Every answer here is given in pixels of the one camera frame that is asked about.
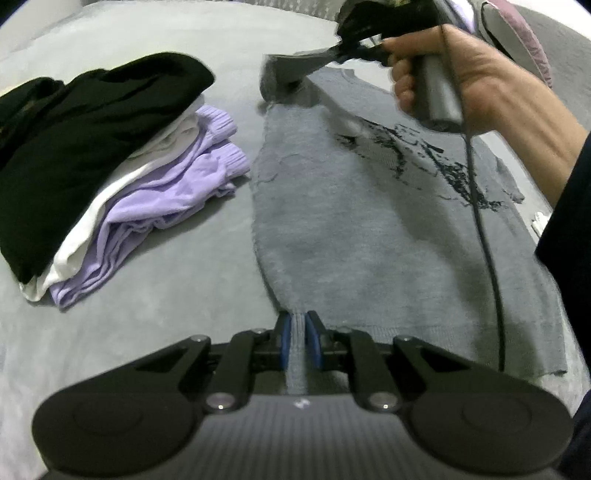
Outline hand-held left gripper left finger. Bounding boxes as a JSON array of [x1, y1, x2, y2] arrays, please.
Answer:
[[133, 311, 294, 414]]

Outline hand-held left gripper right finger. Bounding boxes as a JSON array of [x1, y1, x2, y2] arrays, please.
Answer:
[[305, 310, 468, 414]]

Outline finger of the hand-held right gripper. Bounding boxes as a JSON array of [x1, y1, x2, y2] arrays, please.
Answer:
[[277, 39, 393, 88]]

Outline grey knit sweater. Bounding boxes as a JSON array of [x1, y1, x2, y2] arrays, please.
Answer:
[[249, 53, 572, 398]]

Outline person's right forearm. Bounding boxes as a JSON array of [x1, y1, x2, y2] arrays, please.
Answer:
[[505, 78, 591, 213]]

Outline person's right hand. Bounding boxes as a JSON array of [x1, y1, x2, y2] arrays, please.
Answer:
[[382, 23, 562, 137]]

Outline white printed pillow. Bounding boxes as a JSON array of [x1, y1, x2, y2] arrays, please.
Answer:
[[450, 0, 483, 31]]

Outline pink pillow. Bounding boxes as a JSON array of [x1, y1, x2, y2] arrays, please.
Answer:
[[480, 0, 555, 89]]

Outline grey velvet bed cover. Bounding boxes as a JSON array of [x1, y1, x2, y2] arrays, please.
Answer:
[[0, 0, 591, 480]]

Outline grey quilted blanket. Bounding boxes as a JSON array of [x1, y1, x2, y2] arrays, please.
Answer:
[[519, 4, 591, 134]]

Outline folded lilac garment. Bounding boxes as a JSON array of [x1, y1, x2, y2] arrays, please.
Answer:
[[48, 105, 251, 310]]

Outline folded white garment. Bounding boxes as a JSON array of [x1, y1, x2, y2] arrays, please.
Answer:
[[19, 95, 206, 303]]

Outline folded black garment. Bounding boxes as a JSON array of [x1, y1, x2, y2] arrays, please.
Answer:
[[0, 52, 216, 284]]

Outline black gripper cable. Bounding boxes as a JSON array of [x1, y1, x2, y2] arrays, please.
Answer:
[[441, 25, 508, 372]]

